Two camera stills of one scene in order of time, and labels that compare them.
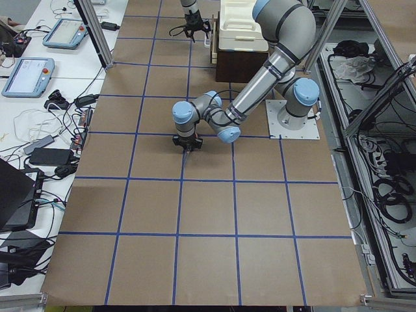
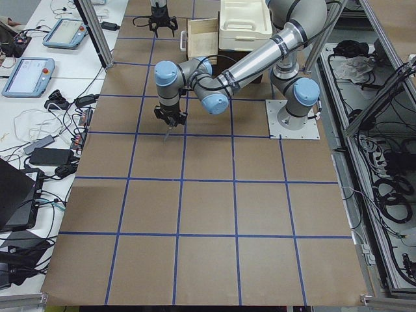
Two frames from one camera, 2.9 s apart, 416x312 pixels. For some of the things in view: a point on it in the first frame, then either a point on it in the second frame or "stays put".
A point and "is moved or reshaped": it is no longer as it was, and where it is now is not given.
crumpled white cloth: x=356 y=68 stays put
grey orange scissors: x=185 y=155 to x=169 y=128
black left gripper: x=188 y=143 to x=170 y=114
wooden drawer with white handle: x=213 y=49 is moved or reshaped
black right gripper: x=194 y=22 to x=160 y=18
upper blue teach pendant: x=67 y=34 stays put
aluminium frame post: x=95 y=30 stays put
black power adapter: x=51 y=156 stays put
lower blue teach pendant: x=28 y=77 stays put
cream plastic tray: x=238 y=27 stays put
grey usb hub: x=41 y=143 stays put
